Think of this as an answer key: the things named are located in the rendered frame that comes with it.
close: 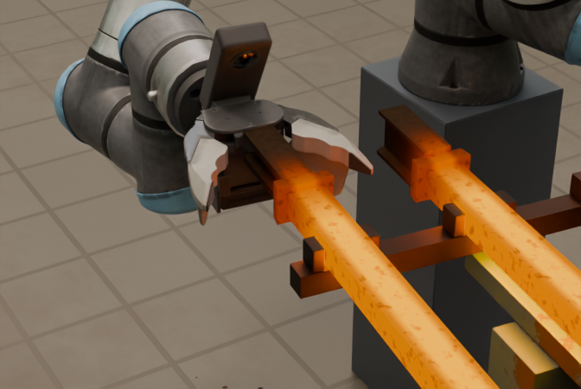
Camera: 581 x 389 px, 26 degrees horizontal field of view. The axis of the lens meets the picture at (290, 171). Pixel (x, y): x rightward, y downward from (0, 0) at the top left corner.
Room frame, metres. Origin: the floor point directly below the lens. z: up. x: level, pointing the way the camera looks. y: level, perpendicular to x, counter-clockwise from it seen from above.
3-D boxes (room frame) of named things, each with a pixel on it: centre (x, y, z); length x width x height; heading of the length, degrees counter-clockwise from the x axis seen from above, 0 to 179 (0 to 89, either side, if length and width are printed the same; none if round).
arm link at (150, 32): (1.16, 0.12, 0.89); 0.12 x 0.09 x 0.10; 23
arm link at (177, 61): (1.08, 0.09, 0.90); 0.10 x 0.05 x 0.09; 113
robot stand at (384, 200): (1.72, -0.26, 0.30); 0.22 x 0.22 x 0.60; 31
